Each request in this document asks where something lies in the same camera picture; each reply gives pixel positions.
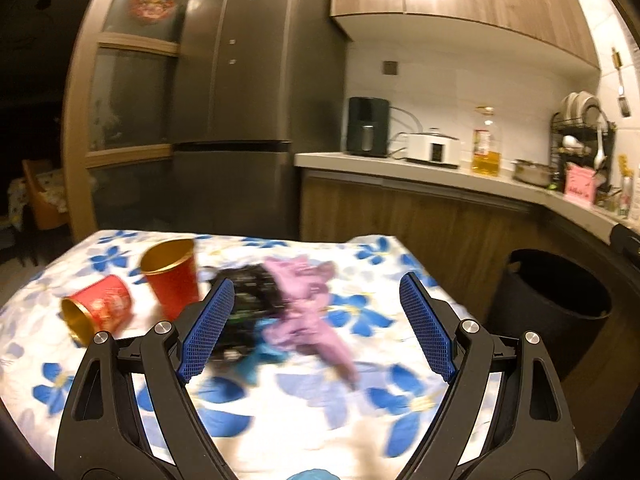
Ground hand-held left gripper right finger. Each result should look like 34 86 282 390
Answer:
395 272 576 480

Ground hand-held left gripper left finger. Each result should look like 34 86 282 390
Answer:
54 277 241 480

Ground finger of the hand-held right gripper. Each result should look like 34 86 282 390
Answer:
610 224 640 262

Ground black printed plastic bag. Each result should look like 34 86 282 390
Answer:
200 265 286 366

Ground red cup gold inside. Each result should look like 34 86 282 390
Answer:
61 275 135 346
140 238 203 318

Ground lilac plastic bag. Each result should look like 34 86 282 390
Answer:
257 256 361 386

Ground black round trash bin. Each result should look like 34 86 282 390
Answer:
487 249 613 381

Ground beer can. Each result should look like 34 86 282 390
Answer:
617 175 634 218

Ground pink utensil holder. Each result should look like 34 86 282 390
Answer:
564 164 598 206

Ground white ladle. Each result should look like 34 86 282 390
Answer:
592 125 607 168

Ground black dish rack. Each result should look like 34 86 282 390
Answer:
550 91 617 196

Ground wooden base cabinets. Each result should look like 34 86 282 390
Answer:
300 170 640 456

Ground stainless steel basin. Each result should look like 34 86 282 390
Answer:
511 159 553 187

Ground blue floral tablecloth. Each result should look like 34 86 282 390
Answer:
0 230 506 480

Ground hanging slotted spatula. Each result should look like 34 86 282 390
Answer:
611 47 631 118

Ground row of white plates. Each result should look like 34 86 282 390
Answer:
559 91 603 122

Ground beige kitchen countertop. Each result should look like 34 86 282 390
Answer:
295 152 640 243

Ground cooking oil bottle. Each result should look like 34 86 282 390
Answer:
471 106 502 177

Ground white electric cooker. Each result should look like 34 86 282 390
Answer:
406 130 461 168

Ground orange chair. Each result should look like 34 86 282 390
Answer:
22 159 71 231

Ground black air fryer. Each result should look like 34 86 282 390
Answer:
346 96 391 158

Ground wood-framed glass sliding door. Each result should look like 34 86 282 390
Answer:
62 0 233 243

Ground grey multi-door refrigerator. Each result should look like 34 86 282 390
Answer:
172 0 351 241

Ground round floral window decal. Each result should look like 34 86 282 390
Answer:
131 0 178 21

